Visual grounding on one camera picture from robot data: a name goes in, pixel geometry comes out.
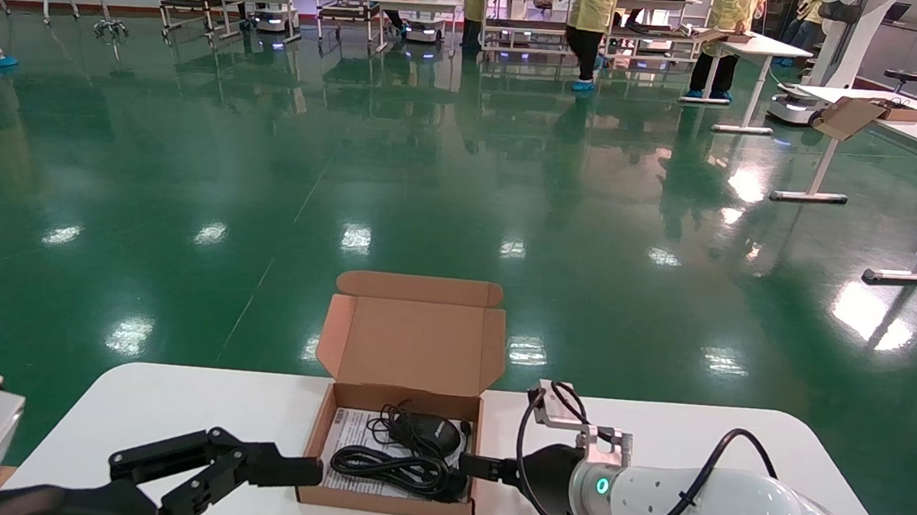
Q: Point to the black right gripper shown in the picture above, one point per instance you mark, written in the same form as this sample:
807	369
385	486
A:
552	478

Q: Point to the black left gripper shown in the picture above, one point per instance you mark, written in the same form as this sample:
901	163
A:
79	504

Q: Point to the brown cardboard storage box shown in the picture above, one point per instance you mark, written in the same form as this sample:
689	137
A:
411	344

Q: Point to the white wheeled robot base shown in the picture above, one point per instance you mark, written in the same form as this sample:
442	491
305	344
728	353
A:
271	22
425	32

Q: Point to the flat brown cardboard box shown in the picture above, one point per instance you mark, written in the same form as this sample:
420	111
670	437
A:
730	35

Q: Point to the open cardboard box with parts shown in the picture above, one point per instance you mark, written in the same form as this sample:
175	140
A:
846	118

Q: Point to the white printed instruction sheet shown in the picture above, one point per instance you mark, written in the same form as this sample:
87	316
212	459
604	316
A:
355	429

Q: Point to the plain brown cardboard carton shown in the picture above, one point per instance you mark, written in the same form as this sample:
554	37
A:
2	477

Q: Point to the white metal shelf rack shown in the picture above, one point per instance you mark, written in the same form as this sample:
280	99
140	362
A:
656	32
542	27

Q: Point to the white metal cart rack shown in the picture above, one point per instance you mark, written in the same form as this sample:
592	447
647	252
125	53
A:
184	0
345	9

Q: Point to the white wheeled robot with column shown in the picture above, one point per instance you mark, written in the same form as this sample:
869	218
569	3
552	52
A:
844	34

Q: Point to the dark monitor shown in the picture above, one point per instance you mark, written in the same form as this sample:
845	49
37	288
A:
897	11

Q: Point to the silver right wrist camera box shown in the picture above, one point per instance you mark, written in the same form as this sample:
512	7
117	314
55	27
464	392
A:
557	408

